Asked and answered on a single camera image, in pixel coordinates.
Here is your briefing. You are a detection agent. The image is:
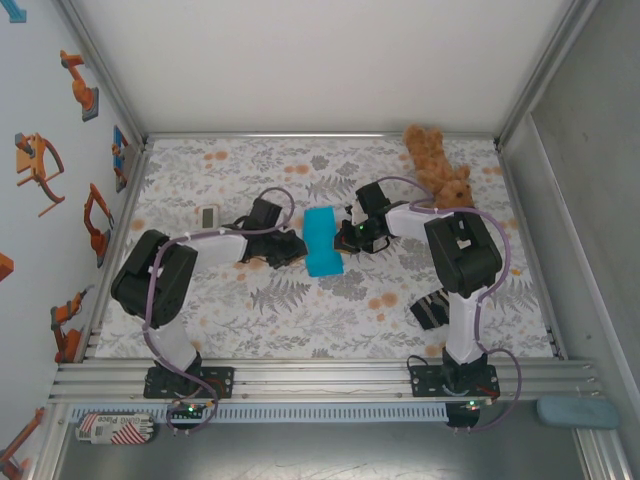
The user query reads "blue cloth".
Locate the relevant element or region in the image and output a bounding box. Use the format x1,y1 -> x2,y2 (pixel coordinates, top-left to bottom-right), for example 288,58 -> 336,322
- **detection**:
302,205 -> 347,278

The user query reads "floral print tablecloth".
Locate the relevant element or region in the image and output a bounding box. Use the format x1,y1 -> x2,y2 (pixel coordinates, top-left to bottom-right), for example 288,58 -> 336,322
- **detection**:
94,137 -> 556,360

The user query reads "white digital clock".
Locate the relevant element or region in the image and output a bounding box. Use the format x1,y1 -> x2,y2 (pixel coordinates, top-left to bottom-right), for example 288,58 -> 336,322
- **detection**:
195,204 -> 221,231

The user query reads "brown teddy bear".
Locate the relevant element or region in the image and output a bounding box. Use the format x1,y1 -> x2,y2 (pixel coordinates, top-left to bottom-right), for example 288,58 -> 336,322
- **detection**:
403,123 -> 476,210

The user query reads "black white striped sock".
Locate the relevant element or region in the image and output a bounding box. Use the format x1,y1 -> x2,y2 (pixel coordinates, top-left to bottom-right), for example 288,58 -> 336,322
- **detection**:
409,288 -> 454,331

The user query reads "red white striped package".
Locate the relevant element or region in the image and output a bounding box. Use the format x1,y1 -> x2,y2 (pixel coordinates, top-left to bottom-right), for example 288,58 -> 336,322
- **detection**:
74,412 -> 157,446

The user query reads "blue-grey pad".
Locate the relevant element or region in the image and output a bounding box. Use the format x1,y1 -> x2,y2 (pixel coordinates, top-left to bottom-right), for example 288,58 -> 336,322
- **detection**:
536,396 -> 621,430

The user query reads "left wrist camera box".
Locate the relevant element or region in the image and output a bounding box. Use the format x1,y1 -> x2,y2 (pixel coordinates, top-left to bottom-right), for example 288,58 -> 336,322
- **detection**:
248,197 -> 284,231

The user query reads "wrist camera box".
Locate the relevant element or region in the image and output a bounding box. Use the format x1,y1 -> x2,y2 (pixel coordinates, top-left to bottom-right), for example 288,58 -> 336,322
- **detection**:
349,182 -> 394,226
248,197 -> 284,231

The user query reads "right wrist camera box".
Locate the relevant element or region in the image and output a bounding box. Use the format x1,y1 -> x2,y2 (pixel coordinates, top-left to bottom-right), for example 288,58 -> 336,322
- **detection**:
349,182 -> 394,226

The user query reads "aluminium rail bed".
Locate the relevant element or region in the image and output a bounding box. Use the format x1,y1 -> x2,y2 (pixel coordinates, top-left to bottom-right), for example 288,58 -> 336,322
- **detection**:
47,355 -> 609,405

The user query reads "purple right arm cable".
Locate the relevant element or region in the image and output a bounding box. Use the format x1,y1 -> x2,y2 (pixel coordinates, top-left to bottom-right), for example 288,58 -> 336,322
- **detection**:
372,177 -> 524,434

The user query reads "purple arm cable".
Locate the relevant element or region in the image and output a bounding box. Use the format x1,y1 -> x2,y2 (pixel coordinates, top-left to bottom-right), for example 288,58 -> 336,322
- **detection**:
142,187 -> 296,439
372,177 -> 524,434

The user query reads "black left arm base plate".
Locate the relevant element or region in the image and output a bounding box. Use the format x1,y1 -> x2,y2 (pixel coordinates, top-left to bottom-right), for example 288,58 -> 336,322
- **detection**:
143,366 -> 236,400

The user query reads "light blue slotted cable duct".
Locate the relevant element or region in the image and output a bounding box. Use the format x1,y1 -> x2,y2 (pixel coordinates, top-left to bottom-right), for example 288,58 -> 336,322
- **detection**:
67,402 -> 449,422

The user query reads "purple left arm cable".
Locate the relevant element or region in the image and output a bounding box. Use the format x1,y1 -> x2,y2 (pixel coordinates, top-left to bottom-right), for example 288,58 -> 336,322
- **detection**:
142,187 -> 296,439

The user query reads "aluminium side rail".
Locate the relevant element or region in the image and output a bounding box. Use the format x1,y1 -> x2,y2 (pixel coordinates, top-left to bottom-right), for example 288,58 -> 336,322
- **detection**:
79,142 -> 151,361
495,142 -> 569,361

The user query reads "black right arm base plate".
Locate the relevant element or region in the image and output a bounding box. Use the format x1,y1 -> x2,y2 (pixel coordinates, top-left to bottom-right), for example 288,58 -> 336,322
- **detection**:
408,363 -> 500,399

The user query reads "blue orange machine wall sticker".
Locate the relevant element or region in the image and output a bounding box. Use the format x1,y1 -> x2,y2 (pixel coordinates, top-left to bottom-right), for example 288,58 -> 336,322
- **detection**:
112,124 -> 137,194

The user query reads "aluminium upright post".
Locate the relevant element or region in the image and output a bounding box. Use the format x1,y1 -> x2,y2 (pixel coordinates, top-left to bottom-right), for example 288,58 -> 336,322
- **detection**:
54,0 -> 151,151
492,0 -> 601,151

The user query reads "orange gripper frame wall sticker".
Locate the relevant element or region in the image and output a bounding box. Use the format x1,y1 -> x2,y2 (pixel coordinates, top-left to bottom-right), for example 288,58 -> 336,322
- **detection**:
13,132 -> 67,219

